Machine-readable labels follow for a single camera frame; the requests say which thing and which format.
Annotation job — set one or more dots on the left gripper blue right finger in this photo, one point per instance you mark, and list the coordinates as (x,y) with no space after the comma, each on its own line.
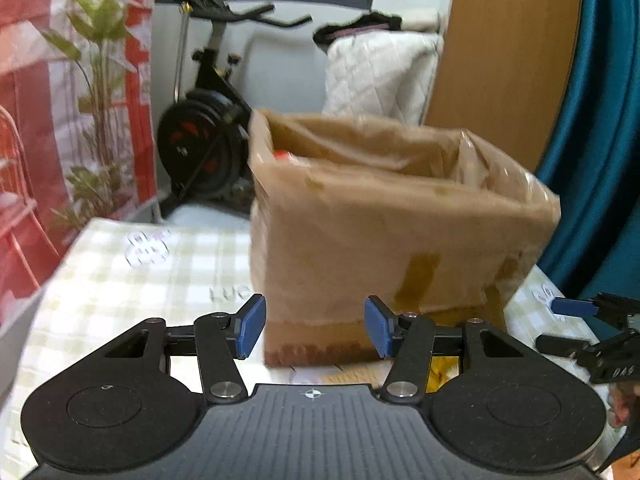
(406,339)

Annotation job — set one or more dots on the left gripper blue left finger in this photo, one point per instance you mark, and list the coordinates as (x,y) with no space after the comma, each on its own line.
(220,339)

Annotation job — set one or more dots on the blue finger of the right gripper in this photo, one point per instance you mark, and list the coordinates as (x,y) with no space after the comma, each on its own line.
(573,307)

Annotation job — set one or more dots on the yellow chip bag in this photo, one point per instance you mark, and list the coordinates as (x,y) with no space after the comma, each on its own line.
(442,369)

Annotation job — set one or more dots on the orange red snack bag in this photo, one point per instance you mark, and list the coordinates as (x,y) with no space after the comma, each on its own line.
(285,155)

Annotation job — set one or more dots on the person right hand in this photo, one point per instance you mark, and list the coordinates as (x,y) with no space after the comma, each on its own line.
(621,398)

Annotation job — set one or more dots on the cardboard box with plastic liner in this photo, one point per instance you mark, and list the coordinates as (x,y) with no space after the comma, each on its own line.
(434,221)

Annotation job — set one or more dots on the black exercise bike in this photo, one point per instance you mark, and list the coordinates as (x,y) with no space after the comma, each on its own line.
(202,138)

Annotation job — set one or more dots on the white quilted blanket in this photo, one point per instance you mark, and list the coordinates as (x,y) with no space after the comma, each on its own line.
(386,73)

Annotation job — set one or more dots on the red printed backdrop cloth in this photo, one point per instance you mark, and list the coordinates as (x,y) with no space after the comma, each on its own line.
(76,129)

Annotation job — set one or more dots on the black garment with pink trim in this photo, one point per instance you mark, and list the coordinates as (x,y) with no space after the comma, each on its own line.
(326,34)

